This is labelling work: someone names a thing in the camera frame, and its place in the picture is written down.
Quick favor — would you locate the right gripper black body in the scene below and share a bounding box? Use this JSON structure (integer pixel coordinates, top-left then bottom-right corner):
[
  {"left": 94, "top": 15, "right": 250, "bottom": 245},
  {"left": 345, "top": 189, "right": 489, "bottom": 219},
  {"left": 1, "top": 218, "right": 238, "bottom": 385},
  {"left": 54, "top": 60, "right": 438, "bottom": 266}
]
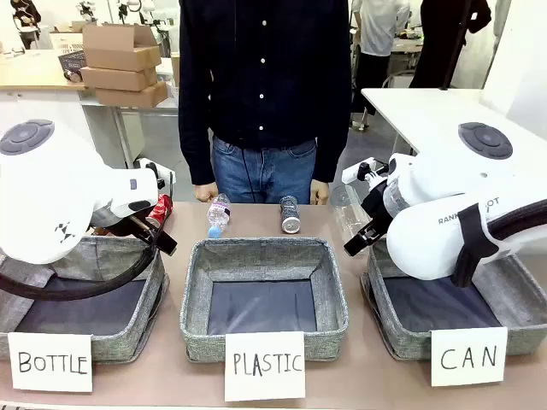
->
[{"left": 361, "top": 180, "right": 392, "bottom": 232}]

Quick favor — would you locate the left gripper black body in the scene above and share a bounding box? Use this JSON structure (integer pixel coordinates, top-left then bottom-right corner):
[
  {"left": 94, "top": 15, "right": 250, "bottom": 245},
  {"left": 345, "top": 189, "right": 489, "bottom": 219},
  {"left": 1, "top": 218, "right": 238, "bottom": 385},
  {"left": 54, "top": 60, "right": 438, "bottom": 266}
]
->
[{"left": 87, "top": 203, "right": 142, "bottom": 237}]

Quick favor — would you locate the large clear plastic bottle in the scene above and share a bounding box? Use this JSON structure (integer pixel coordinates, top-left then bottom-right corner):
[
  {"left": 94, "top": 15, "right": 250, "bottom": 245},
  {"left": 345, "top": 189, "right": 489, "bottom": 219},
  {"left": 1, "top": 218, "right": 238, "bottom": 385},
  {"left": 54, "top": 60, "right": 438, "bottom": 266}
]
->
[{"left": 331, "top": 183, "right": 373, "bottom": 245}]

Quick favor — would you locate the crushed red cola can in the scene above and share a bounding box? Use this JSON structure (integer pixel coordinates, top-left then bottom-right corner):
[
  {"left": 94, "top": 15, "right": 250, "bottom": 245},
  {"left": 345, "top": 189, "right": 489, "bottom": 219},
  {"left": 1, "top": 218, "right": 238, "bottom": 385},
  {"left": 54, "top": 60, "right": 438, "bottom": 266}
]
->
[{"left": 144, "top": 193, "right": 174, "bottom": 230}]

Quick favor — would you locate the small clear water bottle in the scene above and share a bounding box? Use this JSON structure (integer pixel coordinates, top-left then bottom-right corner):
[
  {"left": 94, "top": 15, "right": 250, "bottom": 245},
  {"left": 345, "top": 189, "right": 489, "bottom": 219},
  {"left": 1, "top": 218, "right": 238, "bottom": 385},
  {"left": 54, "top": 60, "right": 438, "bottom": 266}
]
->
[{"left": 207, "top": 193, "right": 233, "bottom": 238}]

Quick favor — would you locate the dark Pepsi can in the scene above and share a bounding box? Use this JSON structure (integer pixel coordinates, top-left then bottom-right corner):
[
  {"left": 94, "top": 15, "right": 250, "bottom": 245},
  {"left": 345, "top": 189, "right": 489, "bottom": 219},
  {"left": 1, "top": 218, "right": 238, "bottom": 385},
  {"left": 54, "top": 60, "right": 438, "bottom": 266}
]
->
[{"left": 279, "top": 195, "right": 302, "bottom": 235}]

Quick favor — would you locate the grey fabric basket bottle label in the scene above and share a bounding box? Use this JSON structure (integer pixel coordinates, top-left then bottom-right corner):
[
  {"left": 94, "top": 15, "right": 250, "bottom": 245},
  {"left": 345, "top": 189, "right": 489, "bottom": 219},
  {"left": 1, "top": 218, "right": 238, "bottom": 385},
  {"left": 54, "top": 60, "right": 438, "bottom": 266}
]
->
[{"left": 0, "top": 234, "right": 170, "bottom": 364}]

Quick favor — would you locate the grey fabric basket plastic label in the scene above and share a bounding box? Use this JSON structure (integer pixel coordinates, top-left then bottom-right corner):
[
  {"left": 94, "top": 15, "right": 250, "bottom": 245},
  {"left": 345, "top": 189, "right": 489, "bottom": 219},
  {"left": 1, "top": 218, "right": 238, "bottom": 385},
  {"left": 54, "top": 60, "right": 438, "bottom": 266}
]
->
[{"left": 179, "top": 237, "right": 350, "bottom": 364}]

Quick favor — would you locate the grey fabric basket can label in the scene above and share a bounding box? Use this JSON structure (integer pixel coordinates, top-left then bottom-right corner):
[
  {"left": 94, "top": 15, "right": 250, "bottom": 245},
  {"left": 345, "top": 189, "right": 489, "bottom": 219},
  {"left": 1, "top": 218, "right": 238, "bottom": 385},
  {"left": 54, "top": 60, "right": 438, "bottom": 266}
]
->
[{"left": 361, "top": 237, "right": 547, "bottom": 362}]

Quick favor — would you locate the white paper sign CAN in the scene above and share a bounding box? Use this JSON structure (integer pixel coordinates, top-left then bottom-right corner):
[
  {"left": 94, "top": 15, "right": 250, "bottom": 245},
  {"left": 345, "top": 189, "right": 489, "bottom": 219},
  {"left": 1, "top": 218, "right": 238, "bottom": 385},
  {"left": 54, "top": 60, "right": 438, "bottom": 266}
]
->
[{"left": 429, "top": 326, "right": 509, "bottom": 388}]

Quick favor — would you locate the black mesh basket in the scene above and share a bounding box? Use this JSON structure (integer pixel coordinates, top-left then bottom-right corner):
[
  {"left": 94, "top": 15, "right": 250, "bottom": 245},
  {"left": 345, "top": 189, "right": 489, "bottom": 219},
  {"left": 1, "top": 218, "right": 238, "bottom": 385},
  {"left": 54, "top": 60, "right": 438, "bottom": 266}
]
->
[{"left": 56, "top": 50, "right": 86, "bottom": 82}]

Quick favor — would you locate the person's left hand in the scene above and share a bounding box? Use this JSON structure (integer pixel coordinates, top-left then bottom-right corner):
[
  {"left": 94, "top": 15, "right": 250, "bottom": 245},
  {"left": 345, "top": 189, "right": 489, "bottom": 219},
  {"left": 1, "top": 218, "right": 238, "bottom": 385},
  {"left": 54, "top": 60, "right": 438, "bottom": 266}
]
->
[{"left": 309, "top": 179, "right": 332, "bottom": 207}]

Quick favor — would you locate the person's right hand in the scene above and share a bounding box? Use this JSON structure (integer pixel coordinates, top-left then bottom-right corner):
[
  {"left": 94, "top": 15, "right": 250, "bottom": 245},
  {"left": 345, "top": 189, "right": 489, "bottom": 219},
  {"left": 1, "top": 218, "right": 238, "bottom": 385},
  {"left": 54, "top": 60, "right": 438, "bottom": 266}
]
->
[{"left": 194, "top": 182, "right": 219, "bottom": 204}]

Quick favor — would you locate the white desk with legs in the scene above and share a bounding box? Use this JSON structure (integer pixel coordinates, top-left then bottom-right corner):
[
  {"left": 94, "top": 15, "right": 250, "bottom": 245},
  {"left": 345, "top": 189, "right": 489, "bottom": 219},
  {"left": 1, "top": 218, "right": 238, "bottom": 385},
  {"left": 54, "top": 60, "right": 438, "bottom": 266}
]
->
[{"left": 80, "top": 96, "right": 180, "bottom": 172}]

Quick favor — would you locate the flat closed cardboard box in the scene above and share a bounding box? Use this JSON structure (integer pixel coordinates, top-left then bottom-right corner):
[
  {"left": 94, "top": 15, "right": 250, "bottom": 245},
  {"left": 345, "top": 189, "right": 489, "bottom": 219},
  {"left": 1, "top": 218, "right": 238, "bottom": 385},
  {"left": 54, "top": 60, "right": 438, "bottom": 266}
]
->
[
  {"left": 94, "top": 80, "right": 169, "bottom": 109},
  {"left": 79, "top": 66, "right": 159, "bottom": 93}
]

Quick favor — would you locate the white paper sign BOTTLE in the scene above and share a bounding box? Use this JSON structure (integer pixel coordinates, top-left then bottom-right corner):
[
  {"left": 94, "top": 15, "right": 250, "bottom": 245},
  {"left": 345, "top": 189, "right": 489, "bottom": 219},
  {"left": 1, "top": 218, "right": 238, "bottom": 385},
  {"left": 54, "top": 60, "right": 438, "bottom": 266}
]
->
[{"left": 7, "top": 331, "right": 94, "bottom": 394}]

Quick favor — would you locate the white paper sign PLASTIC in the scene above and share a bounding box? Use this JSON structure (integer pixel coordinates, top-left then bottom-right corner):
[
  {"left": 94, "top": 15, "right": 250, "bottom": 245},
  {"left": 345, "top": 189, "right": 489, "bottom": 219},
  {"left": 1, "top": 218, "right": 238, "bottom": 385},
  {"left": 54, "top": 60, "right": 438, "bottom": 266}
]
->
[{"left": 224, "top": 331, "right": 307, "bottom": 403}]

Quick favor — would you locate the person in dark shirt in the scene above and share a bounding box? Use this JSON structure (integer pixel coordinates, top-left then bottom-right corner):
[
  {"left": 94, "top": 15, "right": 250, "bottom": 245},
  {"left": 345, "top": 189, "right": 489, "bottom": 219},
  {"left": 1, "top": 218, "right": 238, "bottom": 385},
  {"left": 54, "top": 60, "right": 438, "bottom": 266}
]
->
[{"left": 178, "top": 0, "right": 353, "bottom": 205}]

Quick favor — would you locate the wooden top desk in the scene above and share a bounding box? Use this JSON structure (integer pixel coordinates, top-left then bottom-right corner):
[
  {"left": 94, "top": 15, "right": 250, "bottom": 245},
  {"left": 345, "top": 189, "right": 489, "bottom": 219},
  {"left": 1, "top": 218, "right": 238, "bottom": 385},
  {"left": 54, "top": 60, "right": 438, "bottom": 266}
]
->
[{"left": 0, "top": 49, "right": 97, "bottom": 93}]

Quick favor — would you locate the person in white shirt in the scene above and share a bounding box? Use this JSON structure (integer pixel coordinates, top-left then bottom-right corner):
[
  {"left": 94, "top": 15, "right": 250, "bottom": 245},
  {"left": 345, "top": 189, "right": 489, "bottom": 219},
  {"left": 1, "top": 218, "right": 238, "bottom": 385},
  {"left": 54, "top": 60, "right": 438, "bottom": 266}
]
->
[{"left": 350, "top": 0, "right": 412, "bottom": 130}]

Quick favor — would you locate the open cardboard box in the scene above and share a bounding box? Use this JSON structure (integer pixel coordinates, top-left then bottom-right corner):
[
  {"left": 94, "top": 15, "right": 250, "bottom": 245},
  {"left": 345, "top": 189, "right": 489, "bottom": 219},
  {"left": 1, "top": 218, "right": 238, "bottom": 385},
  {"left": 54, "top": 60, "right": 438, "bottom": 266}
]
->
[{"left": 81, "top": 22, "right": 163, "bottom": 73}]

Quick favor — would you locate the person in black clothes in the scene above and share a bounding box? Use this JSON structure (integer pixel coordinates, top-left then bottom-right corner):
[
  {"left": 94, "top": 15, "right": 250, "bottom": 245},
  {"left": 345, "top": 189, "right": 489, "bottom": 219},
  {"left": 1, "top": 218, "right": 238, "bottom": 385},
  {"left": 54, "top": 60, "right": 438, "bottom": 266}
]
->
[{"left": 409, "top": 0, "right": 493, "bottom": 90}]

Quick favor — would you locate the white plastic crate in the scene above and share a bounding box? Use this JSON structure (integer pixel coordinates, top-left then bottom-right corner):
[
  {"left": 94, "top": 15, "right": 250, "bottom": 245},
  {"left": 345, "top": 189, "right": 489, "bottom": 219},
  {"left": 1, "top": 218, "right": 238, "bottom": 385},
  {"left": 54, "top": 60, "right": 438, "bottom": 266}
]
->
[{"left": 50, "top": 31, "right": 85, "bottom": 55}]

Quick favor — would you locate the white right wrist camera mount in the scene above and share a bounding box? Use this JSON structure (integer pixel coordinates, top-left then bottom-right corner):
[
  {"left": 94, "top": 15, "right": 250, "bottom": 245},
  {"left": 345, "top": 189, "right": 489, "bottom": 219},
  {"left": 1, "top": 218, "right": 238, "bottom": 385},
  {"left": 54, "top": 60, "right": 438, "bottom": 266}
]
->
[{"left": 341, "top": 156, "right": 391, "bottom": 185}]

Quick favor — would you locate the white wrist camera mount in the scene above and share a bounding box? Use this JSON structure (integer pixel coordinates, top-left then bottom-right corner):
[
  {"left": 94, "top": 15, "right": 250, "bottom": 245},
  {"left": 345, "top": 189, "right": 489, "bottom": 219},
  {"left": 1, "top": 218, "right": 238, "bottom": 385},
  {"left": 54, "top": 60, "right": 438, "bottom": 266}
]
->
[
  {"left": 341, "top": 156, "right": 391, "bottom": 185},
  {"left": 134, "top": 156, "right": 177, "bottom": 191}
]

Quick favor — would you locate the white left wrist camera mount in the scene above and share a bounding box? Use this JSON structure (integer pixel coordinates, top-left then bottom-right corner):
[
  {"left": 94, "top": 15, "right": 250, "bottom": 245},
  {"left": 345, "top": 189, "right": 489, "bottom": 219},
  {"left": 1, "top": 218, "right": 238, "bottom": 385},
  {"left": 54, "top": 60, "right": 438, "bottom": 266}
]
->
[{"left": 134, "top": 156, "right": 177, "bottom": 191}]

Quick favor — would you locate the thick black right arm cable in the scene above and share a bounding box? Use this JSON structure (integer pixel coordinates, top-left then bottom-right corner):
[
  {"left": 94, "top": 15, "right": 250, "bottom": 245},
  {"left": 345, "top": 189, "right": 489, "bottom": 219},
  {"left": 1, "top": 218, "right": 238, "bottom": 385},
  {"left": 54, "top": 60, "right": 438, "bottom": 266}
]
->
[{"left": 451, "top": 203, "right": 547, "bottom": 288}]

